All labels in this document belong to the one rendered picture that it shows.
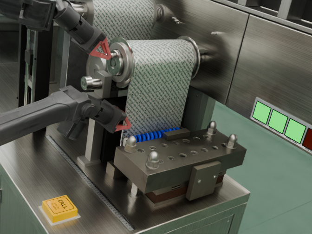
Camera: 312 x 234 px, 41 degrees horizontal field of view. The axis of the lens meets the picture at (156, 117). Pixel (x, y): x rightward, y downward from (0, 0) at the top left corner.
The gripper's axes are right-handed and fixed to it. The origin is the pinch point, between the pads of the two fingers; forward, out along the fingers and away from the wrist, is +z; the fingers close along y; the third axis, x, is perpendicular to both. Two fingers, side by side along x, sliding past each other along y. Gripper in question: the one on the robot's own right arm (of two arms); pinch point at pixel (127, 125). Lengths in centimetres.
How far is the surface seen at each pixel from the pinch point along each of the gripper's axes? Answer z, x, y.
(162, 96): 5.6, 12.9, 0.2
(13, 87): 2, -19, -74
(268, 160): 239, 14, -80
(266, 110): 19.3, 26.1, 25.4
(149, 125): 7.9, 3.2, 0.2
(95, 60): -8.7, 11.2, -19.5
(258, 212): 182, -18, -35
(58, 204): -15.0, -25.5, 9.5
